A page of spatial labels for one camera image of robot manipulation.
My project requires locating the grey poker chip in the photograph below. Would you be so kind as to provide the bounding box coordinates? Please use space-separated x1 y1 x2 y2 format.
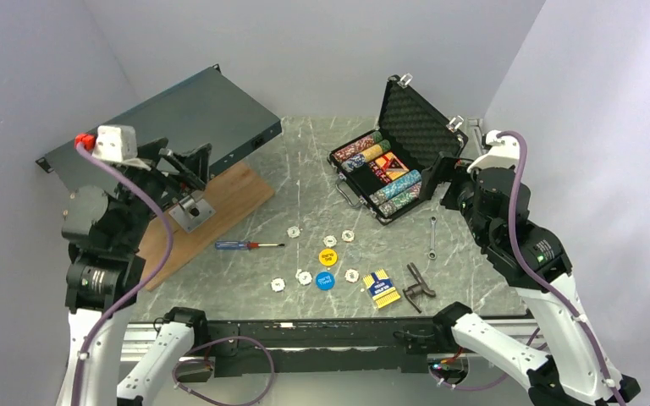
286 226 301 239
322 235 338 248

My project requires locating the yellow blue card deck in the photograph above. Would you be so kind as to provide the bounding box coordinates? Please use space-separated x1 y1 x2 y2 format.
362 268 401 310

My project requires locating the yellow big blind button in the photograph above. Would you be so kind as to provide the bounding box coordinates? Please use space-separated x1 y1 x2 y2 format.
318 248 339 267

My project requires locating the blue small blind button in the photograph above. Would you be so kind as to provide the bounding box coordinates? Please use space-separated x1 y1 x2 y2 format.
314 272 335 291

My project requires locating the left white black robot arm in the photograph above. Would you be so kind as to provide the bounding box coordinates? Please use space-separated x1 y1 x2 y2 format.
58 134 212 405

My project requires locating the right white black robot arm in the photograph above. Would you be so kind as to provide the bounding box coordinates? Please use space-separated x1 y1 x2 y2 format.
432 163 641 405

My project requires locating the wooden board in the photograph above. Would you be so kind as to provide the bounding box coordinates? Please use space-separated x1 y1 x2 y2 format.
146 162 275 291

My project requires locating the red card deck in case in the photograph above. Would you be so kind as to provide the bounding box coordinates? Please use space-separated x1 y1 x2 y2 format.
368 151 410 184

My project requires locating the dark grey rack server chassis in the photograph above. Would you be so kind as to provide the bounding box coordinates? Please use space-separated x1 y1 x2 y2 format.
36 64 283 195

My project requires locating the black poker chip case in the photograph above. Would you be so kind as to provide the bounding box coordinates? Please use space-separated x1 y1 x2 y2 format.
328 74 469 225

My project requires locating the blue red screwdriver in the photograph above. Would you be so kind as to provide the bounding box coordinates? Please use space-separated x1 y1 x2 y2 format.
214 241 285 250

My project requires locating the silver ratchet wrench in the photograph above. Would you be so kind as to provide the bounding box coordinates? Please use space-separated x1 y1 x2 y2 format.
427 217 438 261

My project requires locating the red poker chip upper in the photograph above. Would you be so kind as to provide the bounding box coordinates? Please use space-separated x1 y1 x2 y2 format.
341 229 355 243

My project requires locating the red poker chip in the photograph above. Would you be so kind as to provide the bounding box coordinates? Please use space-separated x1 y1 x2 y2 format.
344 269 360 283
341 229 355 243

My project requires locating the red poker chip lower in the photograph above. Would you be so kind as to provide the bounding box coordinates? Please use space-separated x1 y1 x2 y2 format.
344 269 360 283

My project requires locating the blue poker chip left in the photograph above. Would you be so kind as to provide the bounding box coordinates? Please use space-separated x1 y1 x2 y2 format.
270 277 286 293

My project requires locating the blue poker chip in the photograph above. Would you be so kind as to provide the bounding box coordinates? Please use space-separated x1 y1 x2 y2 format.
270 277 286 293
296 271 312 286

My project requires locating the blue poker chip right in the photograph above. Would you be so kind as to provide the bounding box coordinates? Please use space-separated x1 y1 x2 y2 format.
296 271 312 286

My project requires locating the silver metal bracket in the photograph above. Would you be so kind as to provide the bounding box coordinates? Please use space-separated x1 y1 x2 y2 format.
168 194 216 233

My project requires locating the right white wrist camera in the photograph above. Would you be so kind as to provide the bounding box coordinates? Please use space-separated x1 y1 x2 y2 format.
466 130 520 174

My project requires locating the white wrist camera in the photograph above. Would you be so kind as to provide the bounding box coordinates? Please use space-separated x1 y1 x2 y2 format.
74 125 138 163
466 130 520 174

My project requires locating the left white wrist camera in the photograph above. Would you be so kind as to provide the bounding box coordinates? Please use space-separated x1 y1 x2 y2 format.
74 125 138 163

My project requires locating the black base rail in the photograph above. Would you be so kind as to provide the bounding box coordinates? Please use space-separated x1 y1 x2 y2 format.
178 316 456 382

